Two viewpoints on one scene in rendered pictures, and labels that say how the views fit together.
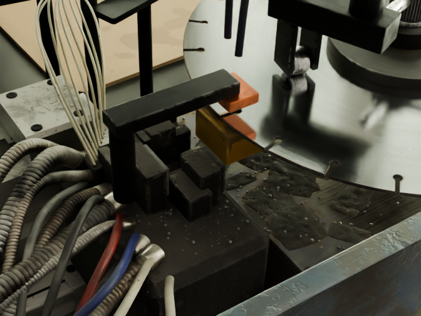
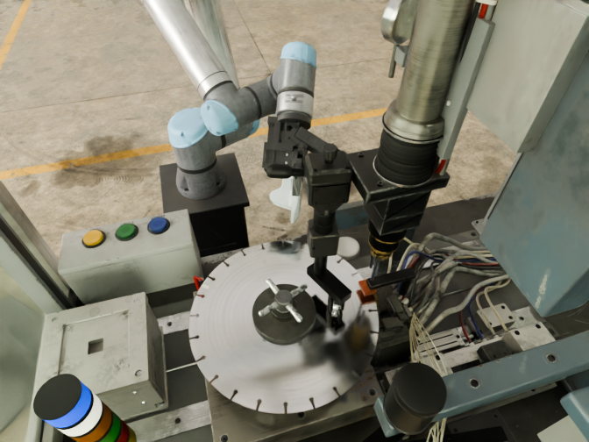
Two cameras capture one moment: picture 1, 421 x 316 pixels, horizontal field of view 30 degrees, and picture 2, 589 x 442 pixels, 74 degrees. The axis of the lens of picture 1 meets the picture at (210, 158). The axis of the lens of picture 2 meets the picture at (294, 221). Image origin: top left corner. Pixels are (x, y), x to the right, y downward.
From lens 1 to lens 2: 0.89 m
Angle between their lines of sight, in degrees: 91
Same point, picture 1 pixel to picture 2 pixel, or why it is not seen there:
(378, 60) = (302, 297)
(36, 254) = (430, 277)
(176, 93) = (390, 277)
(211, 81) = (377, 281)
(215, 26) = (360, 347)
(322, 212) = not seen: hidden behind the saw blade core
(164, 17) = not seen: outside the picture
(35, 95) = not seen: hidden behind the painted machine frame
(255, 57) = (348, 320)
